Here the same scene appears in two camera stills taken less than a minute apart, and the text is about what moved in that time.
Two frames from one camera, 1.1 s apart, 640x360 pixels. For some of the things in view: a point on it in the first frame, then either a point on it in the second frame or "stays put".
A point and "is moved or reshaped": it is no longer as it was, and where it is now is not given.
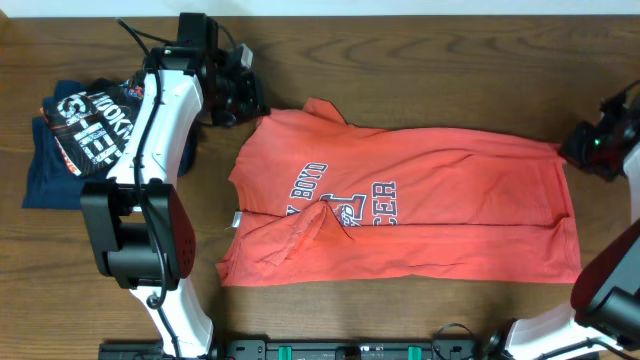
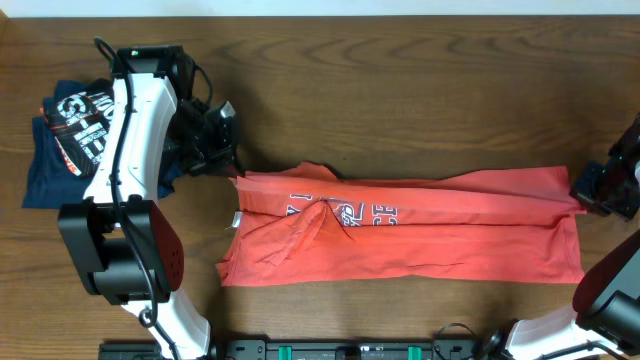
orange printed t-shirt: x=316 y=202 is moved or reshaped
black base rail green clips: x=258 y=348 stays put
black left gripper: x=254 y=102 -> x=222 y=158
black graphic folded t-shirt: x=92 y=127 stays put
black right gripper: x=573 y=150 -> x=584 y=190
